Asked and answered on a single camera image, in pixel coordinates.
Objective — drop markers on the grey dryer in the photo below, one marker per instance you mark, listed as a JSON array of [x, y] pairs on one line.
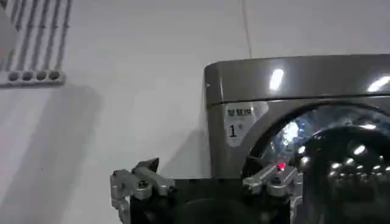
[[292, 91]]

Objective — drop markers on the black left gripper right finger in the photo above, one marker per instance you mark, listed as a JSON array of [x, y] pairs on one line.
[[274, 182]]

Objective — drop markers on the white label with number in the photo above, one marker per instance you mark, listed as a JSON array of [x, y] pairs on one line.
[[239, 121]]

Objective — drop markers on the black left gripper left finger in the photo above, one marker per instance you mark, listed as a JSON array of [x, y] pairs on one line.
[[143, 179]]

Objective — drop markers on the round glass dryer door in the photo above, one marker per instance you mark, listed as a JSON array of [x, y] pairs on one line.
[[329, 152]]

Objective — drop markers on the white perforated rack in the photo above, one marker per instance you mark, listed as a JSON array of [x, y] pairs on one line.
[[33, 45]]

